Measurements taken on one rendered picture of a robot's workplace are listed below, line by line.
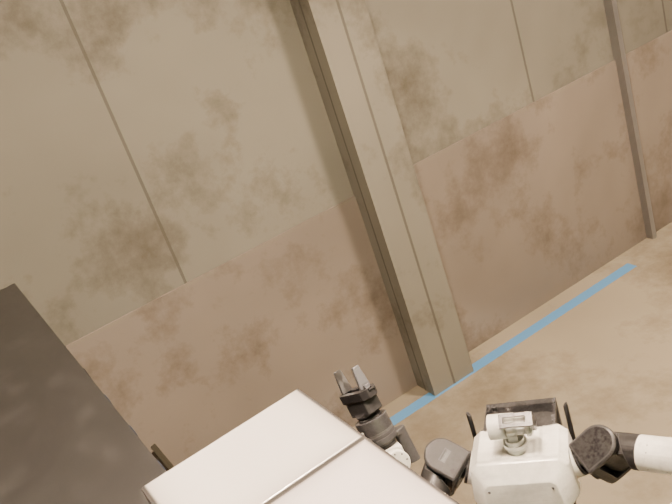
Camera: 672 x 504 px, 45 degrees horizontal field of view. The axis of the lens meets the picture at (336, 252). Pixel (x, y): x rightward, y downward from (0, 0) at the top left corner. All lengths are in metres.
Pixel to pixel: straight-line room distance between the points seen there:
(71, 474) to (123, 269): 2.68
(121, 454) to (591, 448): 1.23
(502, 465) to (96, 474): 1.14
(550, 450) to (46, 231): 2.59
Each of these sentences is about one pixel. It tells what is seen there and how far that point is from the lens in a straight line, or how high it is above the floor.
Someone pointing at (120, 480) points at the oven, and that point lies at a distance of 1.43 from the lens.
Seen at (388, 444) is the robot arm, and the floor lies 1.57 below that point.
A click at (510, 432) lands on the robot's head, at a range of 2.20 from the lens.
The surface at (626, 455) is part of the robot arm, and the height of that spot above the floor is 1.39.
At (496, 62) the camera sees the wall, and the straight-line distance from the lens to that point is 5.03.
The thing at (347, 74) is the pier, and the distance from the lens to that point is 4.23.
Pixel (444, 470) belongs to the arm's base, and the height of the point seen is 1.39.
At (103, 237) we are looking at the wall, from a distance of 4.07.
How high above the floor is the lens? 2.84
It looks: 23 degrees down
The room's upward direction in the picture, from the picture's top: 19 degrees counter-clockwise
